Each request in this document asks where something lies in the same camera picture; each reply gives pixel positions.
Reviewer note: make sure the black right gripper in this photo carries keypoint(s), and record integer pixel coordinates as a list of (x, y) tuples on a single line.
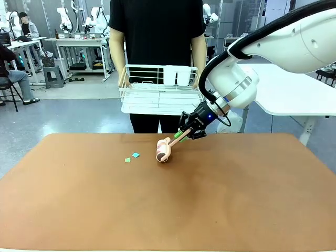
[(206, 116)]

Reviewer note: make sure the pink lint roller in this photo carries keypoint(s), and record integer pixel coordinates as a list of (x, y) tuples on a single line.
[(164, 152)]

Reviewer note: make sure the person right forearm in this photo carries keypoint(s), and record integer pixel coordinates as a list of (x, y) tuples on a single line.
[(116, 52)]

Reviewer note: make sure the person left forearm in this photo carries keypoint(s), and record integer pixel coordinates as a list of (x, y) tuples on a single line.
[(199, 55)]

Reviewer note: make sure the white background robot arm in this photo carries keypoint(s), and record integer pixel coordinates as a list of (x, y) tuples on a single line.
[(64, 19), (95, 19), (9, 23), (210, 14)]

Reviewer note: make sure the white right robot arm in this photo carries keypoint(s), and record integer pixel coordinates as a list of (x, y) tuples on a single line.
[(288, 39)]

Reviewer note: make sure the person left hand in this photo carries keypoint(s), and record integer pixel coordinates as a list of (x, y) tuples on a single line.
[(197, 82)]

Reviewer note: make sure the person right hand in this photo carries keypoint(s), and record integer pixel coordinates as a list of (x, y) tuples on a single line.
[(125, 81)]

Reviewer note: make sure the white plastic bag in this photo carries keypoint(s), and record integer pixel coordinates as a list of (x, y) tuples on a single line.
[(233, 123)]

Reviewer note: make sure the white utensil cup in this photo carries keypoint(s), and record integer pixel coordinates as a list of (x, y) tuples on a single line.
[(169, 76), (183, 76)]

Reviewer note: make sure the small blue eraser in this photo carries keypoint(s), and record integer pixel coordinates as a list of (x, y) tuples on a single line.
[(135, 155)]

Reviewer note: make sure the small green eraser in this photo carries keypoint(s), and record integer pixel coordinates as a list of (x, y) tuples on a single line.
[(127, 159)]

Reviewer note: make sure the wooden shoe rack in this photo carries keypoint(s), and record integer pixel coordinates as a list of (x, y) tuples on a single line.
[(232, 43)]

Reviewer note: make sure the person torso black shirt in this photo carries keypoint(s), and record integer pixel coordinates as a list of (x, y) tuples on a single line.
[(157, 34)]

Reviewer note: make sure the white side table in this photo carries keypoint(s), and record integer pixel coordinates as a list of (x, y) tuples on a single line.
[(288, 89)]

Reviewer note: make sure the white background workbench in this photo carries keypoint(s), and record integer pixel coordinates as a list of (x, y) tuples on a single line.
[(78, 40)]

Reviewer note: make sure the grey plastic stool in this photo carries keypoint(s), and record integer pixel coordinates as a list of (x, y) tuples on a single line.
[(53, 77)]

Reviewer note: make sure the dark basket bag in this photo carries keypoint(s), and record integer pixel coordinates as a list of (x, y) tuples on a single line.
[(48, 61)]

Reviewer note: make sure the seated person in jeans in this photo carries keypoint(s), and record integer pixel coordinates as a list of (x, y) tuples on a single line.
[(18, 78)]

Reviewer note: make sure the black chair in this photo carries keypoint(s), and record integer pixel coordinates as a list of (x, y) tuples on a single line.
[(10, 94)]

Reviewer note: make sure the white background desk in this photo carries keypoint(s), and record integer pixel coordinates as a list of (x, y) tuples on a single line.
[(26, 44)]

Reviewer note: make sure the seated person with cap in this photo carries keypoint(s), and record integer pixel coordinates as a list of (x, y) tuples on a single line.
[(27, 27)]

